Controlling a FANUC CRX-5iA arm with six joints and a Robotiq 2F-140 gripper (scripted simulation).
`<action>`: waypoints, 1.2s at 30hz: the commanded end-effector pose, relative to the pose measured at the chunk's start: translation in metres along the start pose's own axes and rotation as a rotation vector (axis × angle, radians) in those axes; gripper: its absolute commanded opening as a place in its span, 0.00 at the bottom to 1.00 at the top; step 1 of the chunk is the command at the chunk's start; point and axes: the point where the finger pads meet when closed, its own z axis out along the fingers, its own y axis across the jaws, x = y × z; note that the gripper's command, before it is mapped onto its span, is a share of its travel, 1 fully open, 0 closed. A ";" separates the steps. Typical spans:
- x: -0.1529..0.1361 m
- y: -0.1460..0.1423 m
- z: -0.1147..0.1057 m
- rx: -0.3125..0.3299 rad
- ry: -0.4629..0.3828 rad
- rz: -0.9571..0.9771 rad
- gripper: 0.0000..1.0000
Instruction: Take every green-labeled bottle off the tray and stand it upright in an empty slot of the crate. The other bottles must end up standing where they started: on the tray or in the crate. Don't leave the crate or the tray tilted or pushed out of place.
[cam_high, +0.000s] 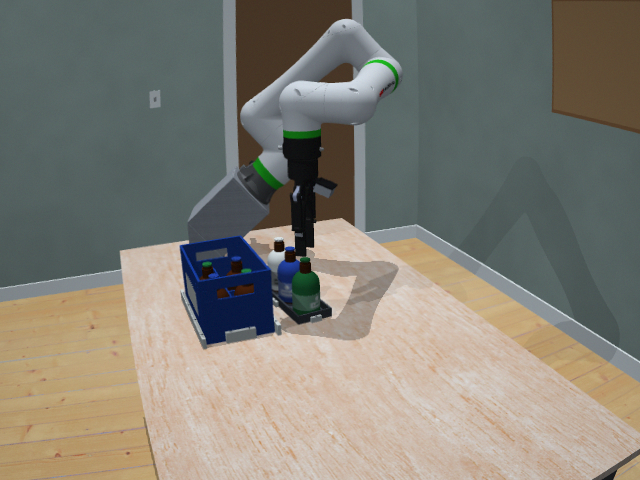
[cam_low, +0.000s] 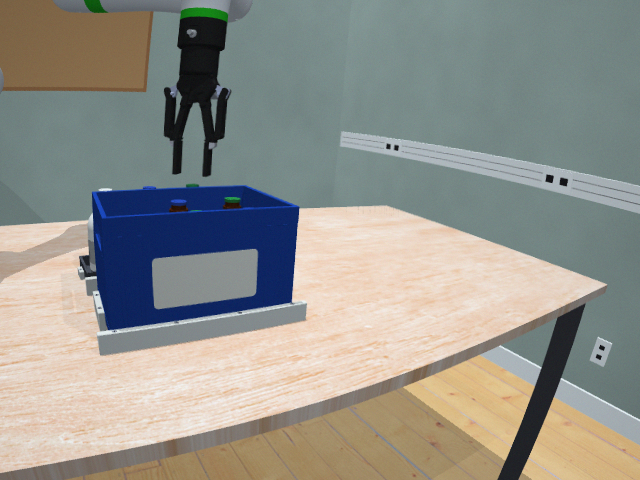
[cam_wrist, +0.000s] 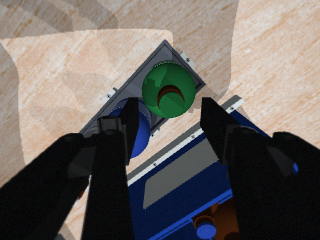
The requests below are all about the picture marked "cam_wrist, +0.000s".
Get brown bottle with green cap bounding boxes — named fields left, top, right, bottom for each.
left=213, top=197, right=240, bottom=240

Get blue crate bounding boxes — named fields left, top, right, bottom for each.
left=128, top=132, right=232, bottom=240

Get grey tray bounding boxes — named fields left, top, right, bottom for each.
left=79, top=39, right=206, bottom=136

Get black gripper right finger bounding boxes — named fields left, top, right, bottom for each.
left=200, top=97, right=320, bottom=240

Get green labeled bottle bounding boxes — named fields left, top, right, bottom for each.
left=142, top=61, right=196, bottom=118

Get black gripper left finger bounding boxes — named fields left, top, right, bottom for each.
left=0, top=98, right=139, bottom=240

